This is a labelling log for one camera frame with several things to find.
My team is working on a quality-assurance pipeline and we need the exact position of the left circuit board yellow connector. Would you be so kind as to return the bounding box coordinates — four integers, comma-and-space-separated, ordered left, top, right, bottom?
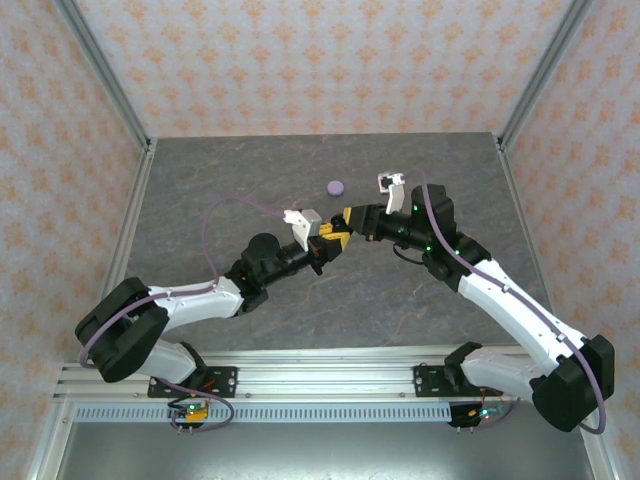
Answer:
167, 399, 211, 427

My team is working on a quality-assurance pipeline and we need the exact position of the right circuit board green light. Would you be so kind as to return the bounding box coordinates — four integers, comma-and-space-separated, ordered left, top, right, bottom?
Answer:
468, 404, 511, 421

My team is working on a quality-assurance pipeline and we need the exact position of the grey metal panel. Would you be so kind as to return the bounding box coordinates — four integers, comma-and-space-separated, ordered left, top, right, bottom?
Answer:
54, 422, 596, 480

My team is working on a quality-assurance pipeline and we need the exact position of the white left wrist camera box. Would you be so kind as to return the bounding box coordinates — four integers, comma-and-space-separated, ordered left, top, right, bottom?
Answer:
282, 207, 322, 252

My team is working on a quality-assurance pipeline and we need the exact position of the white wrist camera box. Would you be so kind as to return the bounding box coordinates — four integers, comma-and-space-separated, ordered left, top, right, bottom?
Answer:
375, 170, 407, 215
282, 207, 322, 252

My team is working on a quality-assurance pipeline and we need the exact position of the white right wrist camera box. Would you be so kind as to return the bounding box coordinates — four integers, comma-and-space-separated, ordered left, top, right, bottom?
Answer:
375, 170, 407, 215

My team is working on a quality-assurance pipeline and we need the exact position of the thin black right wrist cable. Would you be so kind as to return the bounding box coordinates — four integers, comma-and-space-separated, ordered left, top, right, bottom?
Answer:
392, 242, 426, 264

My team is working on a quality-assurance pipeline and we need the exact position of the aluminium table side rail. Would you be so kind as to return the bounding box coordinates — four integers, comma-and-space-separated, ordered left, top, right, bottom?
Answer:
494, 134, 619, 480
24, 139, 159, 480

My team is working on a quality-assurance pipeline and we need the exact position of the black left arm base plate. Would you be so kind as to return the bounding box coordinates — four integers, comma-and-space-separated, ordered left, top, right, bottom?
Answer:
147, 366, 239, 399

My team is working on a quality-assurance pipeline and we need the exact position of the aluminium mounting rail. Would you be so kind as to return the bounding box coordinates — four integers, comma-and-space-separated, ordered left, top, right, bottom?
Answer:
52, 348, 600, 402

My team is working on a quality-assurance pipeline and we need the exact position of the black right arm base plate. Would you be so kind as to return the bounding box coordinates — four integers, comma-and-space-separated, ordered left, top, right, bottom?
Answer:
413, 364, 501, 399

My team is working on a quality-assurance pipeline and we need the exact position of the grey slotted cable duct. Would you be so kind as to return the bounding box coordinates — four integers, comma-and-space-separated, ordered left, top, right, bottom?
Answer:
73, 404, 454, 425

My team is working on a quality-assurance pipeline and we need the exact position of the aluminium frame post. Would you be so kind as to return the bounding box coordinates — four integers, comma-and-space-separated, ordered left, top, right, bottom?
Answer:
497, 0, 597, 152
52, 0, 154, 152

